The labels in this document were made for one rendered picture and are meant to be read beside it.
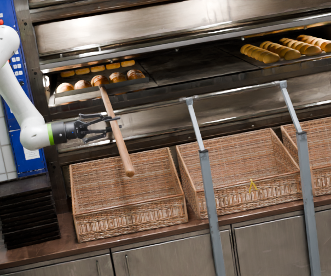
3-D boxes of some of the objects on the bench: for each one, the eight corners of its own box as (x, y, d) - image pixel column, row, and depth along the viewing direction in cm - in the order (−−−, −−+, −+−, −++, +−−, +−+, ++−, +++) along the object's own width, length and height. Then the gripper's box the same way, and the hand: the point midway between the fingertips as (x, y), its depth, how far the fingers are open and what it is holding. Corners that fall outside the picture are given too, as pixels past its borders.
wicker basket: (76, 211, 380) (67, 164, 373) (176, 193, 385) (169, 145, 378) (76, 244, 333) (66, 191, 326) (190, 223, 338) (182, 170, 331)
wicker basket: (283, 171, 392) (278, 125, 385) (377, 154, 397) (373, 107, 390) (312, 198, 345) (307, 145, 338) (418, 177, 350) (415, 125, 343)
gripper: (62, 111, 295) (117, 102, 298) (69, 147, 299) (123, 137, 301) (63, 115, 288) (118, 105, 290) (69, 151, 291) (125, 141, 294)
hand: (112, 123), depth 295 cm, fingers closed on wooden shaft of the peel, 3 cm apart
